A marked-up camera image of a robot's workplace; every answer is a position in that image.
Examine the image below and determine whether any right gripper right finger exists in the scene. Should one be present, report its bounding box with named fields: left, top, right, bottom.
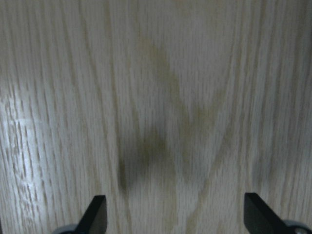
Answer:
left=244, top=192, right=312, bottom=234

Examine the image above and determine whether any light wooden drawer cabinet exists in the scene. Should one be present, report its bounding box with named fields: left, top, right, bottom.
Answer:
left=0, top=0, right=312, bottom=234

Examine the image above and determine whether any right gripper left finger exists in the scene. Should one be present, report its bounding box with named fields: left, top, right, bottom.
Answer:
left=75, top=195, right=108, bottom=234

